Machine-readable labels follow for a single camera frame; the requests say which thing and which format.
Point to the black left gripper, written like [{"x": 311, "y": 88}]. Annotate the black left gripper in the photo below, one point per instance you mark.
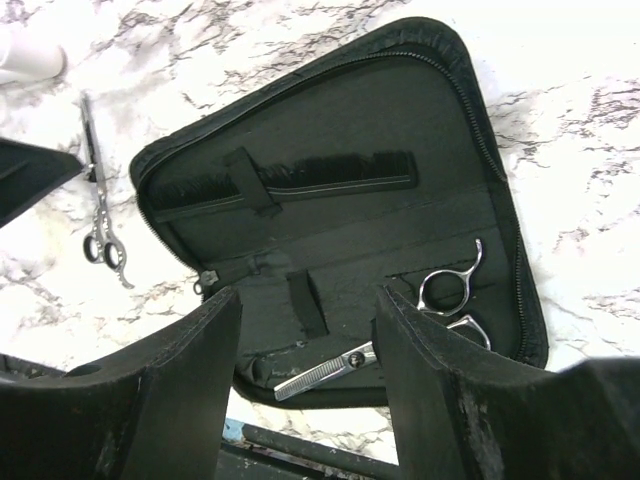
[{"x": 29, "y": 173}]

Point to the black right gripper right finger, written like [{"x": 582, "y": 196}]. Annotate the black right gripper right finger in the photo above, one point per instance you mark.
[{"x": 460, "y": 411}]

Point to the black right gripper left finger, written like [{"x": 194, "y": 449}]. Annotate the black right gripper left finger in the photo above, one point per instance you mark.
[{"x": 152, "y": 410}]

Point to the silver hair scissors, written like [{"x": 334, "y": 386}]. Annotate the silver hair scissors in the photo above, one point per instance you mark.
[{"x": 100, "y": 245}]

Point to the silver thinning scissors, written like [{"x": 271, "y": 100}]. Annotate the silver thinning scissors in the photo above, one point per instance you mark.
[{"x": 364, "y": 354}]

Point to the black hair comb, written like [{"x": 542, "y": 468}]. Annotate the black hair comb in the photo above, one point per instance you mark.
[{"x": 306, "y": 178}]

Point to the black zip tool case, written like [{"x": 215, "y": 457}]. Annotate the black zip tool case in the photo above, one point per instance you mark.
[{"x": 307, "y": 269}]

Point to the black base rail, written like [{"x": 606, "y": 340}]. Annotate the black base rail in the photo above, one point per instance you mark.
[{"x": 252, "y": 452}]

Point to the white PVC pipe frame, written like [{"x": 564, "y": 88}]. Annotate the white PVC pipe frame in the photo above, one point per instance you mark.
[{"x": 28, "y": 62}]

